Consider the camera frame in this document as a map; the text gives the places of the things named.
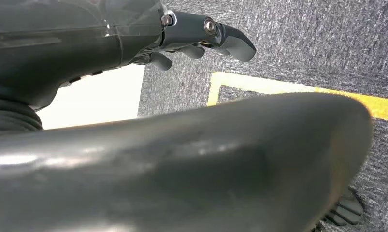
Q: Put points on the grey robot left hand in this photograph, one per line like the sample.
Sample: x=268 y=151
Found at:
x=69 y=38

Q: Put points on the pale wooden desk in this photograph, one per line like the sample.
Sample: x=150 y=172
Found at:
x=94 y=96

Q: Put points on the robot left arm ribbed sleeve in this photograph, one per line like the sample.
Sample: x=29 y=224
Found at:
x=11 y=117

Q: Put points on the yellow floor tape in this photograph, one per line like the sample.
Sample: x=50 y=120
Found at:
x=261 y=85

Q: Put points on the black ribbed robot foot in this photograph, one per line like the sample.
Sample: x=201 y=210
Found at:
x=345 y=209

